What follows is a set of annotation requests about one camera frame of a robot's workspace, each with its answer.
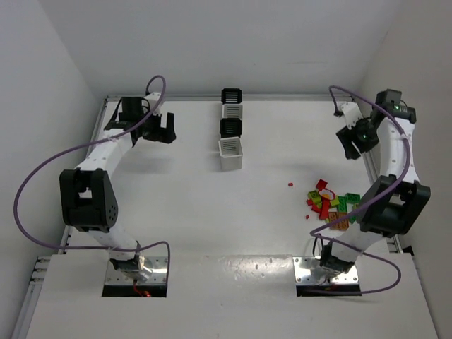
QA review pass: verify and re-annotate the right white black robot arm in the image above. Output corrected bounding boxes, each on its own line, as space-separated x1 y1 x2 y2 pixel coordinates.
319 89 431 276

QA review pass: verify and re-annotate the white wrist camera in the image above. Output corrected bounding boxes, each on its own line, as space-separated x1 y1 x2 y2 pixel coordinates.
339 102 363 130
143 92 163 116

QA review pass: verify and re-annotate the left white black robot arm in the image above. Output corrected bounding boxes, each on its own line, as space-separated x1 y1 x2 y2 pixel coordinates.
59 93 176 283

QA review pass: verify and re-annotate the near white slatted container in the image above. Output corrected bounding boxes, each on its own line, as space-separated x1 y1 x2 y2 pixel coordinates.
218 136 243 171

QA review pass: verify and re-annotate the metal base plate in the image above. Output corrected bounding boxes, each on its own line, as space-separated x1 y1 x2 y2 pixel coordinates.
105 256 169 286
292 256 359 286

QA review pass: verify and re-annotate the red white flower lego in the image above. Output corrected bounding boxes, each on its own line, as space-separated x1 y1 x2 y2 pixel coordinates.
319 189 335 201

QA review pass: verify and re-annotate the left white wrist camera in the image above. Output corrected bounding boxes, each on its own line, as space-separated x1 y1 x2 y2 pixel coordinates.
143 92 163 116

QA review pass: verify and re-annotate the lime green printed lego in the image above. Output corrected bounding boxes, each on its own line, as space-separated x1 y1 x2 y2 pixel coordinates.
308 190 321 201

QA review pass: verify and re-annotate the black slatted container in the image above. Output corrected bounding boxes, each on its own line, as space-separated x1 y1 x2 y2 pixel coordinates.
221 88 242 105
220 118 242 138

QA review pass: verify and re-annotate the purple cable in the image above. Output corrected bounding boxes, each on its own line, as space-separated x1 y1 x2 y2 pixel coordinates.
305 85 410 294
13 75 172 280

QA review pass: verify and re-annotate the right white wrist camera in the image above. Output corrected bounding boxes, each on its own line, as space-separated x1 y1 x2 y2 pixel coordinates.
339 102 363 130

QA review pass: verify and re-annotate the far black slatted container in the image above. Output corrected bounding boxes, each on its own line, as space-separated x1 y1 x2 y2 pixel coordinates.
221 88 242 105

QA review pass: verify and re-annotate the red square lego brick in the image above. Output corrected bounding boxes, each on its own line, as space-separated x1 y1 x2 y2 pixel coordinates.
316 179 328 190

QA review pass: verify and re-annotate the long red lego brick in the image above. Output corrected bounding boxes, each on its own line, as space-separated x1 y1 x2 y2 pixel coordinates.
311 198 340 220

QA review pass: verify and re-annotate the orange lego plate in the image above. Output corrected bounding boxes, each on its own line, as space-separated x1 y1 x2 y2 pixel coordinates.
326 211 353 231

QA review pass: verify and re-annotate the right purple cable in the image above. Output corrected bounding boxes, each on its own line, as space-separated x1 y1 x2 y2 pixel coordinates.
305 85 410 294

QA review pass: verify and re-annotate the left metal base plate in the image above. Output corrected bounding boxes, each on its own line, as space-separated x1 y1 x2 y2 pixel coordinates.
105 256 169 286

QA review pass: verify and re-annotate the far white slatted container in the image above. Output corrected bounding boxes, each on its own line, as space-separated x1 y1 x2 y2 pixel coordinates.
222 104 243 119

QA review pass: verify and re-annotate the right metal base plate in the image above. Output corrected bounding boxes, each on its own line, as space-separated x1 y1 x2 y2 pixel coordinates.
292 256 359 286

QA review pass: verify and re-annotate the near black slatted container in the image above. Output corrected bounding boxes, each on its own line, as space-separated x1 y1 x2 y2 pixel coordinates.
220 118 242 138

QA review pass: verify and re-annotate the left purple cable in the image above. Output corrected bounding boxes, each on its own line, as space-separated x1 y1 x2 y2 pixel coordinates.
13 75 172 280

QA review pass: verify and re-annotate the white slatted container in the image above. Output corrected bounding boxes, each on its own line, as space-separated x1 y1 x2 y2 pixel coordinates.
218 136 243 171
222 104 243 119

